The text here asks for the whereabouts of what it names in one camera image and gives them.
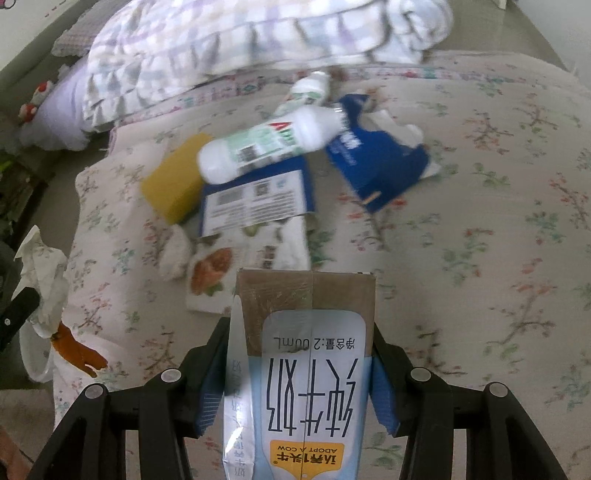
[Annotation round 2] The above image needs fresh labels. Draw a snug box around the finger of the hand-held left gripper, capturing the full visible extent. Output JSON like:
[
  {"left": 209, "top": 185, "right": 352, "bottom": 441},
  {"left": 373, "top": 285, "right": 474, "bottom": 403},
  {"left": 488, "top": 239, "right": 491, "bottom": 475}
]
[{"left": 0, "top": 286, "right": 41, "bottom": 352}]

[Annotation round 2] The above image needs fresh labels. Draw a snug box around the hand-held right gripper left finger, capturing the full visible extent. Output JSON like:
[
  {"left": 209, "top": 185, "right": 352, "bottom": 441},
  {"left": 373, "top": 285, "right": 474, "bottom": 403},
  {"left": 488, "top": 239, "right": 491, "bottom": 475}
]
[{"left": 25, "top": 316, "right": 232, "bottom": 480}]

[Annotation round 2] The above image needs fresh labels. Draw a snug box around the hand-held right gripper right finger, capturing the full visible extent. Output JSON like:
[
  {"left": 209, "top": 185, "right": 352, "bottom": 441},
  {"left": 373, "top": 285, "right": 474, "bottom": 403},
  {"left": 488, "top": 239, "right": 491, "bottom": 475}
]
[{"left": 367, "top": 318, "right": 571, "bottom": 480}]

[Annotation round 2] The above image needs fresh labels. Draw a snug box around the white plastic bag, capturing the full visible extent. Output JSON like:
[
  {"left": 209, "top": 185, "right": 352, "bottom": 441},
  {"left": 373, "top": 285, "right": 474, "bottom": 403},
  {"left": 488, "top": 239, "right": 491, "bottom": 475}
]
[{"left": 16, "top": 226, "right": 70, "bottom": 384}]

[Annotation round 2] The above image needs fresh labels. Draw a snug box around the blue white milk carton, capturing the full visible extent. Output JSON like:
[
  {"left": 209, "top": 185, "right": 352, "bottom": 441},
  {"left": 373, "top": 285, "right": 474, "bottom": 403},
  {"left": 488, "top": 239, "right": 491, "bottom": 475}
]
[{"left": 222, "top": 268, "right": 377, "bottom": 480}]

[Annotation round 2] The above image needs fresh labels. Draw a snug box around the small white bottle green label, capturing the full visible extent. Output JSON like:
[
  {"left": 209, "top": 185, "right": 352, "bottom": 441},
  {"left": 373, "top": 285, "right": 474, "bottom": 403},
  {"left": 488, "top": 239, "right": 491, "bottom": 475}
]
[{"left": 276, "top": 71, "right": 331, "bottom": 116}]

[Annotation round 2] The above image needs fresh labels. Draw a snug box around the orange wrapper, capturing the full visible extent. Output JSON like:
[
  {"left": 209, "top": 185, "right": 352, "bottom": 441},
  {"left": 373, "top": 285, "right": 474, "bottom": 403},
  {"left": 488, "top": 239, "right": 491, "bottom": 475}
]
[{"left": 51, "top": 322, "right": 109, "bottom": 377}]

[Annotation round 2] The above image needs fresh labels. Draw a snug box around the white food picture packet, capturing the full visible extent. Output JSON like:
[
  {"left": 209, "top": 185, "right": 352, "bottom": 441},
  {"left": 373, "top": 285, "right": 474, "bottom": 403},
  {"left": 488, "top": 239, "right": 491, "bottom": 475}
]
[{"left": 185, "top": 215, "right": 311, "bottom": 317}]

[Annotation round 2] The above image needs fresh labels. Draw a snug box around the crumpled white tissue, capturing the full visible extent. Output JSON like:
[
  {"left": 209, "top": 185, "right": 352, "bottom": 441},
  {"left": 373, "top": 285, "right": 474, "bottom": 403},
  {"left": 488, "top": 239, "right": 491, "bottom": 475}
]
[{"left": 159, "top": 226, "right": 195, "bottom": 280}]

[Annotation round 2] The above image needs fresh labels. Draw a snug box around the yellow sponge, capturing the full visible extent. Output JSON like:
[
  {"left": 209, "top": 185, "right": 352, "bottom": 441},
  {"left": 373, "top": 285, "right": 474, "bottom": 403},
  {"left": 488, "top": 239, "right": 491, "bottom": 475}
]
[{"left": 141, "top": 134, "right": 215, "bottom": 226}]

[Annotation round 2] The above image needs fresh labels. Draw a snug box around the lavender pillow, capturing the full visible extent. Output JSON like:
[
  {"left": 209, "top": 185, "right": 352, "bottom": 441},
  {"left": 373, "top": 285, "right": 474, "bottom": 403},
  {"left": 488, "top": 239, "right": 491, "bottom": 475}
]
[{"left": 34, "top": 60, "right": 100, "bottom": 151}]

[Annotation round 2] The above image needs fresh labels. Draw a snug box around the flat blue white box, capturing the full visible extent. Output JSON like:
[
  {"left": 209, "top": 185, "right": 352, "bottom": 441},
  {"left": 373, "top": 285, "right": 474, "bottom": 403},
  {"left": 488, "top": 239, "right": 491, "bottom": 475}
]
[{"left": 196, "top": 154, "right": 317, "bottom": 238}]

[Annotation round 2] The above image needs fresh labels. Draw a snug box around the red white plush toy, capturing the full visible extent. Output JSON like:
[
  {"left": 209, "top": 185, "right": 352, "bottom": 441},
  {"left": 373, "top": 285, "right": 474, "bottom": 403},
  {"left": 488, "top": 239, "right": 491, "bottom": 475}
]
[{"left": 18, "top": 80, "right": 54, "bottom": 125}]

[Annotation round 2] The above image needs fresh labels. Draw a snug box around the torn blue carton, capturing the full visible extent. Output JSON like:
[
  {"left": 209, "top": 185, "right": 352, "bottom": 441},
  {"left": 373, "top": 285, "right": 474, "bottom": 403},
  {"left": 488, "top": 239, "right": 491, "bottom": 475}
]
[{"left": 325, "top": 93, "right": 441, "bottom": 213}]

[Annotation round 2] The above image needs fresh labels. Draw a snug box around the large white bottle green label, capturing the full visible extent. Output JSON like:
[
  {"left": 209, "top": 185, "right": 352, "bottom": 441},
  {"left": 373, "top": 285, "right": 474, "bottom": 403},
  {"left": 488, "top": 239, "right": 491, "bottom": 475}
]
[{"left": 198, "top": 105, "right": 347, "bottom": 184}]

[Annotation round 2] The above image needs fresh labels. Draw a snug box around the grey checked pillow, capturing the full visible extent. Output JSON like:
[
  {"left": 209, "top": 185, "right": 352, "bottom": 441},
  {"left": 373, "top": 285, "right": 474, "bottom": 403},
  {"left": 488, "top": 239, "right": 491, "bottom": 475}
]
[{"left": 51, "top": 7, "right": 121, "bottom": 58}]

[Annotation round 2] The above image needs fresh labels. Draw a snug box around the checked duvet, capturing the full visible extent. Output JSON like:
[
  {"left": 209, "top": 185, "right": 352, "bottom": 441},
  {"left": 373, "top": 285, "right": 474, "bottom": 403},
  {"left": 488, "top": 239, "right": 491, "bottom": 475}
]
[{"left": 83, "top": 0, "right": 455, "bottom": 127}]

